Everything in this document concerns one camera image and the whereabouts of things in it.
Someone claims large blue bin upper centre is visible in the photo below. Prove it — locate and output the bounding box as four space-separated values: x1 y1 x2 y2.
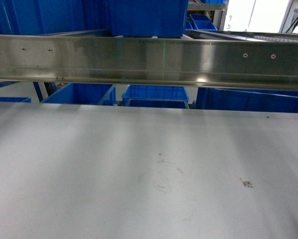
108 0 188 38

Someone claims large blue bin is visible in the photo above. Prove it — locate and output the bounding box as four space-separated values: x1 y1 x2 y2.
0 0 110 35
108 0 188 38

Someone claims small blue bin far background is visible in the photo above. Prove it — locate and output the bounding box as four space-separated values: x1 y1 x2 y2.
185 14 218 31

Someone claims small QR code sticker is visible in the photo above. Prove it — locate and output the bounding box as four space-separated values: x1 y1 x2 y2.
239 177 255 188

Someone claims blue bin edge far left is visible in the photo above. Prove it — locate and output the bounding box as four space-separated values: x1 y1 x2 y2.
0 97 31 103

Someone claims large blue bin upper left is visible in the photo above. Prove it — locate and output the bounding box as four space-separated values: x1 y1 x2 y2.
0 0 110 35

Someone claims blue bin below rail centre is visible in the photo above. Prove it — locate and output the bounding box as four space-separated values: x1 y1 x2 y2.
122 85 189 106

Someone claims blue bin below rail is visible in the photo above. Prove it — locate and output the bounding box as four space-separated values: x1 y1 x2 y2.
193 88 298 113
122 85 189 106
42 83 116 106

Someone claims stainless steel shelf rail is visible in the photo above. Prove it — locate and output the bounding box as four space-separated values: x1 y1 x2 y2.
0 35 298 91

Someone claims blue bin below rail right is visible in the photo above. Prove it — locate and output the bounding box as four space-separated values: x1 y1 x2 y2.
193 88 298 113

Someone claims blue bin below rail left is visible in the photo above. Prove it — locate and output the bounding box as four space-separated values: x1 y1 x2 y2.
42 83 116 106

